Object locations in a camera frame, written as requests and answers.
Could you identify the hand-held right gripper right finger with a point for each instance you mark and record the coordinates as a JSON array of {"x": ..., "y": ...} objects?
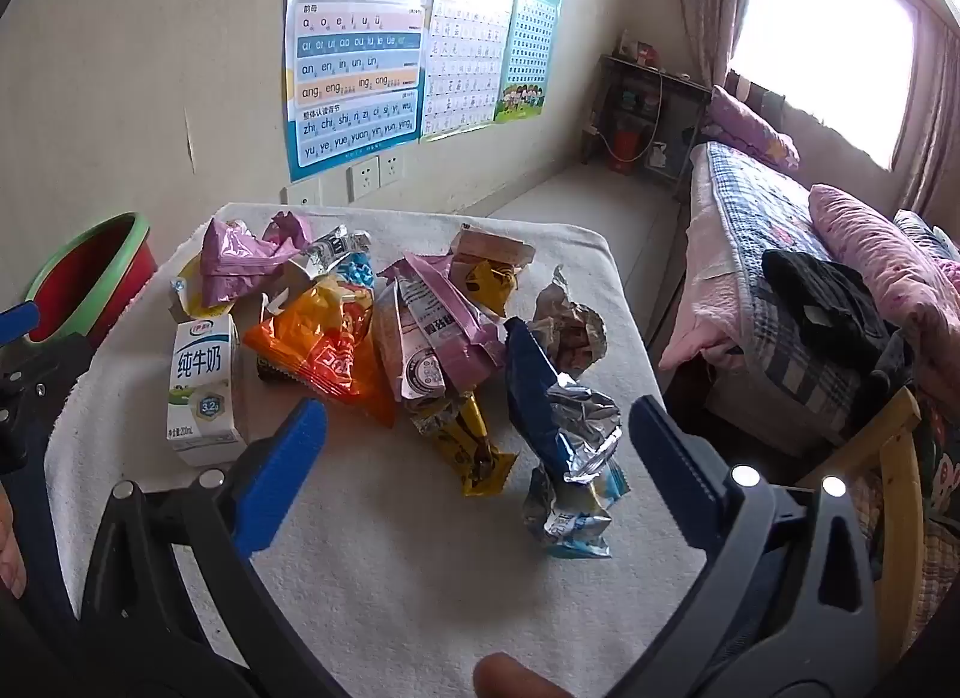
[{"x": 675, "y": 473}]

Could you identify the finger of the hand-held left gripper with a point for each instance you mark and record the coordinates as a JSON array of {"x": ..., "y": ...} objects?
[{"x": 19, "y": 322}]

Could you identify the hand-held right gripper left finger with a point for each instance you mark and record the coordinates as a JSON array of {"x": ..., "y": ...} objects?
[{"x": 281, "y": 473}]

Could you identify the red bin with green rim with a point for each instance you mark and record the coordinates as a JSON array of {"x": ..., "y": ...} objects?
[{"x": 97, "y": 271}]

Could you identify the small blue white wrapper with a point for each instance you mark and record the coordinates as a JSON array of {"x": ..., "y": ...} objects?
[{"x": 570, "y": 522}]

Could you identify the white milk carton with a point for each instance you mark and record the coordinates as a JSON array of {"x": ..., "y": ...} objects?
[{"x": 199, "y": 383}]

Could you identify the orange snack packet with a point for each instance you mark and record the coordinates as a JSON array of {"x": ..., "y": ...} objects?
[{"x": 322, "y": 349}]

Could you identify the blue foil snack bag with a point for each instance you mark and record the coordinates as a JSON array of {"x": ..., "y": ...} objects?
[{"x": 529, "y": 383}]

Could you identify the yellow plastic cup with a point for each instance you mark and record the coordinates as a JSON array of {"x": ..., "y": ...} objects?
[{"x": 193, "y": 302}]

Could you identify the silver foil wrapper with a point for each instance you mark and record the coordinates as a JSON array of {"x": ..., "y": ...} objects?
[{"x": 574, "y": 323}]

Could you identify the long yellow wrapper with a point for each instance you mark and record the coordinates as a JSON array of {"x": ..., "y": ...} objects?
[{"x": 469, "y": 447}]

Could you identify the pink snack packet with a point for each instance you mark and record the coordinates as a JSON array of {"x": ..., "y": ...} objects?
[{"x": 435, "y": 323}]

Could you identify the blue and white wrapper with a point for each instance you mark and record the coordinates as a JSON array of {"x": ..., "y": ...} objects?
[{"x": 356, "y": 271}]

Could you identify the purple plastic wrapper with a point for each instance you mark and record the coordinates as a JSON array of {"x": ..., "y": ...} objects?
[{"x": 232, "y": 259}]

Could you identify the black and white wrapper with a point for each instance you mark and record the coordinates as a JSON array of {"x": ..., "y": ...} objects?
[{"x": 330, "y": 247}]

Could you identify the small yellow black wrapper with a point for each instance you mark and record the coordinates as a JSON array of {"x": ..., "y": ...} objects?
[{"x": 487, "y": 283}]

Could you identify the pink white sachet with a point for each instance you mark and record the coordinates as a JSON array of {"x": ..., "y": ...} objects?
[{"x": 487, "y": 244}]

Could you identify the person's left hand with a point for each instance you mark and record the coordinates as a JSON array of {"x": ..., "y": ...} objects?
[{"x": 9, "y": 548}]

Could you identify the person's right hand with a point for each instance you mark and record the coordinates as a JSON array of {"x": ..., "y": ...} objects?
[{"x": 517, "y": 677}]

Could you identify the white towel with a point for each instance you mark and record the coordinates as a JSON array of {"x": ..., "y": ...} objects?
[{"x": 420, "y": 593}]

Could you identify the black clothing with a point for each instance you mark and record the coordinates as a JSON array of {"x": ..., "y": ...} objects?
[{"x": 817, "y": 301}]

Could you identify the wooden chair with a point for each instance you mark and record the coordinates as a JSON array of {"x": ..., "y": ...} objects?
[{"x": 896, "y": 436}]

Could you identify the bed with plaid quilt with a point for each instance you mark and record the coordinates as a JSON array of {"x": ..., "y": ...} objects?
[{"x": 750, "y": 218}]

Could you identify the pink floral quilt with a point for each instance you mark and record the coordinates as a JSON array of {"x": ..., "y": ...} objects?
[{"x": 877, "y": 256}]

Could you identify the red container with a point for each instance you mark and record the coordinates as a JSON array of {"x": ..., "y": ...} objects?
[{"x": 626, "y": 147}]

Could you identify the patterned pillow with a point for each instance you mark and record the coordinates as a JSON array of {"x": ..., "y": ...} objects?
[{"x": 926, "y": 233}]

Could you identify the purple pillow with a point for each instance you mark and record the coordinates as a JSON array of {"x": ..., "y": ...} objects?
[{"x": 750, "y": 124}]

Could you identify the dark metal shelf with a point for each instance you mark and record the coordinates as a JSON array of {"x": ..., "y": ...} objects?
[{"x": 600, "y": 91}]

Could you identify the bright window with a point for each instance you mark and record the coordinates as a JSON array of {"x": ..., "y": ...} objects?
[{"x": 825, "y": 46}]

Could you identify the white wall socket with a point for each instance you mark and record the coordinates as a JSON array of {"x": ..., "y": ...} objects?
[
  {"x": 302, "y": 196},
  {"x": 391, "y": 169},
  {"x": 363, "y": 178}
]

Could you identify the blue letter wall poster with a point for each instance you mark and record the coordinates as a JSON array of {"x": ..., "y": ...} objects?
[{"x": 352, "y": 68}]

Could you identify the green blue wall poster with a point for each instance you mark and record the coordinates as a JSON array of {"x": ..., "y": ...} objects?
[{"x": 529, "y": 46}]

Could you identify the white chart wall poster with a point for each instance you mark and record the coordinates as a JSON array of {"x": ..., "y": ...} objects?
[{"x": 465, "y": 46}]

